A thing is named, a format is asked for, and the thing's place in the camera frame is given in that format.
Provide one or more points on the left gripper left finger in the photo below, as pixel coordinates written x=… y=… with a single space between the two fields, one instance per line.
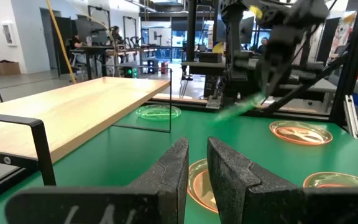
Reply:
x=166 y=186

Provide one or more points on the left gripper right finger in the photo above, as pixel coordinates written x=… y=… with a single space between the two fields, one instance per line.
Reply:
x=235 y=186

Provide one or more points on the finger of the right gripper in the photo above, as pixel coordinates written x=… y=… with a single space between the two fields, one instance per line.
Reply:
x=276 y=82
x=263 y=79

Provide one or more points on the green translucent plate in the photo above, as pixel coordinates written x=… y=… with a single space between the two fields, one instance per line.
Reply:
x=238 y=108
x=158 y=112

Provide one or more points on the orange translucent plate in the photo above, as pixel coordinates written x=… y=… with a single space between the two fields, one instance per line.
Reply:
x=200 y=186
x=300 y=133

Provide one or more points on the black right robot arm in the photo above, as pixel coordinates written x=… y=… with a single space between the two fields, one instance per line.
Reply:
x=235 y=31

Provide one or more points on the wooden shelf with black legs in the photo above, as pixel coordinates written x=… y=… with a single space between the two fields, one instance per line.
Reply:
x=73 y=102

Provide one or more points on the person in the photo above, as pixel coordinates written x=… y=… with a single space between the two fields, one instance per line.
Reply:
x=263 y=45
x=76 y=41
x=116 y=35

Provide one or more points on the yellow tag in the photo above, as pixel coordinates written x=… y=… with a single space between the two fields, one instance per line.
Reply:
x=255 y=11

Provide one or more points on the green table mat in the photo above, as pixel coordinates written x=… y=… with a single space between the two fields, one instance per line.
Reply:
x=135 y=146

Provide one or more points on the black box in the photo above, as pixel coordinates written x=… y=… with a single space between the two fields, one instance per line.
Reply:
x=210 y=57

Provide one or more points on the colourful poster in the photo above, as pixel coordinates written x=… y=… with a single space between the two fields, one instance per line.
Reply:
x=342 y=34

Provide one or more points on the red fire extinguisher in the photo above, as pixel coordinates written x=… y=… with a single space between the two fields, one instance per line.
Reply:
x=164 y=67

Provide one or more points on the orange plate with yellow stripe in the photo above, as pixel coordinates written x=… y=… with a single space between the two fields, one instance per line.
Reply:
x=337 y=180

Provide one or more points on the black computer with green light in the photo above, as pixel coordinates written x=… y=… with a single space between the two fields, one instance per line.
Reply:
x=131 y=72

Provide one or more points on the black background desk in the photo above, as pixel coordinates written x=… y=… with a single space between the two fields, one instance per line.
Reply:
x=95 y=48

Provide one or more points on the black monitor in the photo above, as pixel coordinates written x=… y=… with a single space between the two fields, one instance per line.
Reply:
x=89 y=29

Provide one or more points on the cardboard box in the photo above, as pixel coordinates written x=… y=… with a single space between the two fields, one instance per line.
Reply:
x=5 y=68

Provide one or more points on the silver aluminium bracket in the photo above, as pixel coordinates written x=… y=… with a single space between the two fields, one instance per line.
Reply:
x=352 y=116

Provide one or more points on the white wall cabinet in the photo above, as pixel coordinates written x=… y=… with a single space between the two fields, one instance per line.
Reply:
x=8 y=33

